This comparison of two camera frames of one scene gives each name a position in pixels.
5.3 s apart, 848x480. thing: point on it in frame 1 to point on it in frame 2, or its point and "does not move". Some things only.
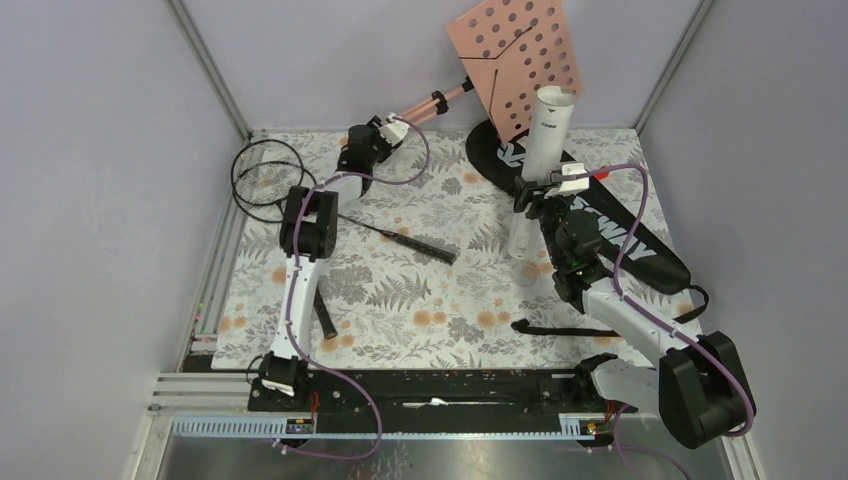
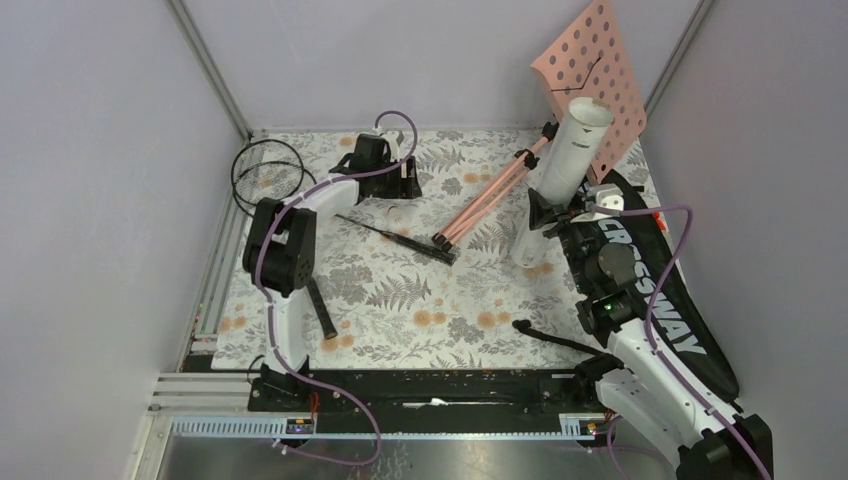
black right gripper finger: (523, 196) to (542, 213)
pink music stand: (511, 50) to (586, 61)
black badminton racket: (260, 191) does not move
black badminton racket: (265, 172) does not move
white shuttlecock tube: (545, 152) to (569, 160)
